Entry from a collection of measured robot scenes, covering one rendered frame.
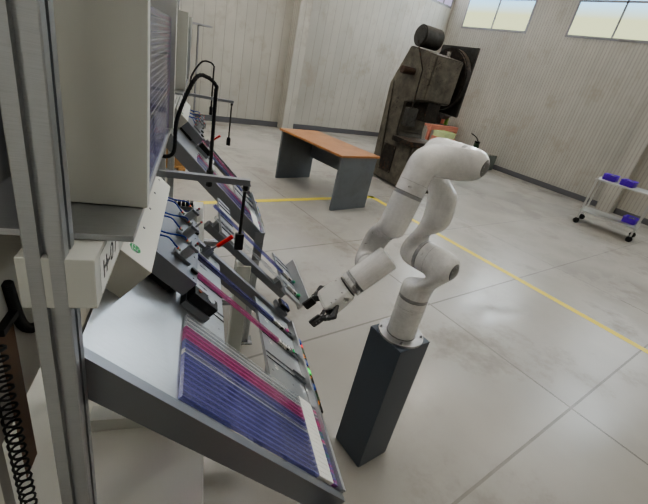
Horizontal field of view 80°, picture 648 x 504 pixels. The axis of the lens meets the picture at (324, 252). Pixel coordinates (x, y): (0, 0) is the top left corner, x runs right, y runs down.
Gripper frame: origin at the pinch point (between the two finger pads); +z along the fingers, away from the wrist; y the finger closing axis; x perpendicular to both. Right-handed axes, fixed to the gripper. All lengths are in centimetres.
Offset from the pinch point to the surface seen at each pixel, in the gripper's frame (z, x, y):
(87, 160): -3, 76, -37
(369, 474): 32, -96, -3
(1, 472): 43, 49, -47
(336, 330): 22, -109, 100
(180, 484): 46, 7, -34
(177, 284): 13.1, 43.8, -16.6
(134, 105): -13, 77, -37
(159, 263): 12, 50, -16
